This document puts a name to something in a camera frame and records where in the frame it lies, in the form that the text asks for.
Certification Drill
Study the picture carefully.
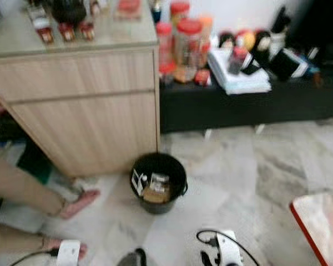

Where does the black rubbish bucket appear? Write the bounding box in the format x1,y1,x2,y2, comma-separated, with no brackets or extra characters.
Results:
129,152,189,216

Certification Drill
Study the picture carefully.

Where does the brown clear packet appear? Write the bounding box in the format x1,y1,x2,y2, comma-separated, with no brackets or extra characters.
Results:
143,172,172,204

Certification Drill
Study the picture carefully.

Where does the white and black wrapper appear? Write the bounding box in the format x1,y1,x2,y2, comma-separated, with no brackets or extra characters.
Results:
132,168,149,196

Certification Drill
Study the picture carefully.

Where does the pink slipper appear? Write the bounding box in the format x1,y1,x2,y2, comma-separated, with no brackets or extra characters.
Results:
60,189,101,220
44,238,89,262

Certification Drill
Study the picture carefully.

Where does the black low console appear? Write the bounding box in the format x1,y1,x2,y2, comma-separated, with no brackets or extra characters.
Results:
158,54,333,134

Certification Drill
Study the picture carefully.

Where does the light wood cabinet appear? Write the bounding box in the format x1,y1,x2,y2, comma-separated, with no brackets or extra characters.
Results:
0,0,162,178

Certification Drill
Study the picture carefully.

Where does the dark green bag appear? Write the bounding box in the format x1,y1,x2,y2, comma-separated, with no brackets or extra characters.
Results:
16,141,54,184

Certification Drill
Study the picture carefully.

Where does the small red cap bottle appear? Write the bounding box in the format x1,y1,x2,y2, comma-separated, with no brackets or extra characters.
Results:
227,47,249,76

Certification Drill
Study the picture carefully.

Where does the white and black box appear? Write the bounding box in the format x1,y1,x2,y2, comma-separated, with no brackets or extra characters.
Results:
269,48,310,82

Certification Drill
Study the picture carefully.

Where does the large red lid jar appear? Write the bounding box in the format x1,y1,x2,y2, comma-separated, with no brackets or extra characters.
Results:
174,18,204,84

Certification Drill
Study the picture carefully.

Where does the slim red lid jar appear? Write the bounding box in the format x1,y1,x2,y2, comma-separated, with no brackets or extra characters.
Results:
155,22,174,63

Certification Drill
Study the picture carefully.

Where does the orange lid jar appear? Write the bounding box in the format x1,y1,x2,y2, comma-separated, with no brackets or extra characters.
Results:
198,13,215,52

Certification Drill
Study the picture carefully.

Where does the short red lid jar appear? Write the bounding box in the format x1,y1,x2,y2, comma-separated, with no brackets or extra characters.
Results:
169,1,191,26

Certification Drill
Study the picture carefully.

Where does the small dark red jar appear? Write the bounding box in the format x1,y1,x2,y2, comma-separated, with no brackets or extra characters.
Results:
77,21,95,41
58,22,76,43
36,16,56,45

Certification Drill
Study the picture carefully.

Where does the pink lid clear container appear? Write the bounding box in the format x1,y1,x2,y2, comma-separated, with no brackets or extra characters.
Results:
113,0,143,22

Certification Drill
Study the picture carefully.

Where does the black teapot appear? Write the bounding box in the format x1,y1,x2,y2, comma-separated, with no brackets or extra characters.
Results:
51,0,89,24

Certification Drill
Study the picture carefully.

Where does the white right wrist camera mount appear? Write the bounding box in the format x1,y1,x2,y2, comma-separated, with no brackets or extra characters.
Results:
215,229,244,266

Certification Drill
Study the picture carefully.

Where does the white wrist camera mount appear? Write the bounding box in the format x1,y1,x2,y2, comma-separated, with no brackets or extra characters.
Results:
56,239,82,266
215,229,244,266

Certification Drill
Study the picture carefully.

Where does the marble table with red frame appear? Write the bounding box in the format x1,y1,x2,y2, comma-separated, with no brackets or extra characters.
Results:
289,192,333,266

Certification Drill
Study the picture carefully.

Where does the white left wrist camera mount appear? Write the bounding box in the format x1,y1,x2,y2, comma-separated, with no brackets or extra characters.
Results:
56,239,82,266

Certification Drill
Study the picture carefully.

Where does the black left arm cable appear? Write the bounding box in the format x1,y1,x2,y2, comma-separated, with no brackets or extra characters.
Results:
10,249,59,266

